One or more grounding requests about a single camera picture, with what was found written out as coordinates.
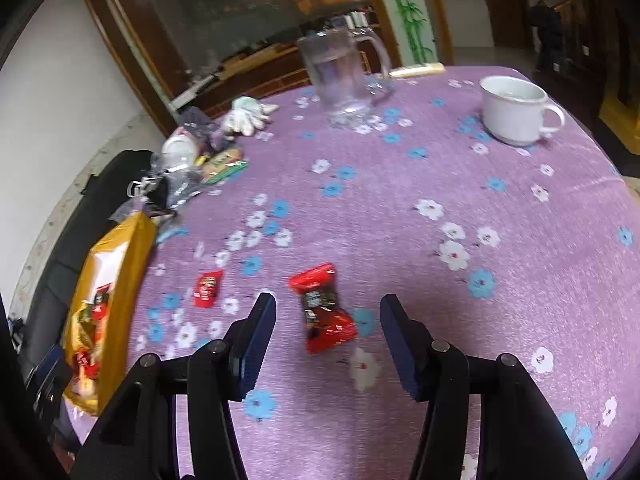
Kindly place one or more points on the red black snack packet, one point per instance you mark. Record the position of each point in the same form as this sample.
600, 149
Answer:
325, 320

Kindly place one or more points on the wooden glass cabinet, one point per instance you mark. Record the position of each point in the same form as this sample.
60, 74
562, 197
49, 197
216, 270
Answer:
165, 35

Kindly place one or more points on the large yellow snack bag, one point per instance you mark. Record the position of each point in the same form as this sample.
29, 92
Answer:
125, 280

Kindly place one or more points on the grey metal phone stand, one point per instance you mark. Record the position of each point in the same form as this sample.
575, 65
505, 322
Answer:
200, 122

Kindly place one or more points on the bamboo wall painting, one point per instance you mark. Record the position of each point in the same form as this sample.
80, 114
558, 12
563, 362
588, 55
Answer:
407, 5

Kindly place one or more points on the black chair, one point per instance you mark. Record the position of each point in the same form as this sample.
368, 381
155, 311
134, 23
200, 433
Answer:
65, 240

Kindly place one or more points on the white cup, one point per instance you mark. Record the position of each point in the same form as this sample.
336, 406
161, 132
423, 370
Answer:
510, 110

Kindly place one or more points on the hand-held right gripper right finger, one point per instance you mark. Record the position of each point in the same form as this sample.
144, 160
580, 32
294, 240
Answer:
400, 350

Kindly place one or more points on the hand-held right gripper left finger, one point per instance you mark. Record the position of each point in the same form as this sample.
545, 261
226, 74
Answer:
257, 345

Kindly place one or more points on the cream stick with gold tip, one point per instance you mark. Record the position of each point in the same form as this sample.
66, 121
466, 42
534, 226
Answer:
415, 70

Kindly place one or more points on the white round container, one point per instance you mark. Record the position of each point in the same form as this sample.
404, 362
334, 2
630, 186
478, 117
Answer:
177, 150

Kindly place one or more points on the small red candy packet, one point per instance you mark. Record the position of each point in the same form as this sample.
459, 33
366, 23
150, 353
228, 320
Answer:
207, 289

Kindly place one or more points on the purple floral tablecloth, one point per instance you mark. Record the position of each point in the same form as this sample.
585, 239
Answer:
400, 185

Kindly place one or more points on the bunch of keys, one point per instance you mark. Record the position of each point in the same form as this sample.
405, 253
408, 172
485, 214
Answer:
150, 195

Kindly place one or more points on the glass mug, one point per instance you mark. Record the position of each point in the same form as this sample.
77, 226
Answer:
335, 80

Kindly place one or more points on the white gloves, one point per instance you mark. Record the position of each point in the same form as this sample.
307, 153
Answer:
245, 115

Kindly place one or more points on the green cracker packet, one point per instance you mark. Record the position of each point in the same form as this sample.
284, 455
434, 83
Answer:
222, 162

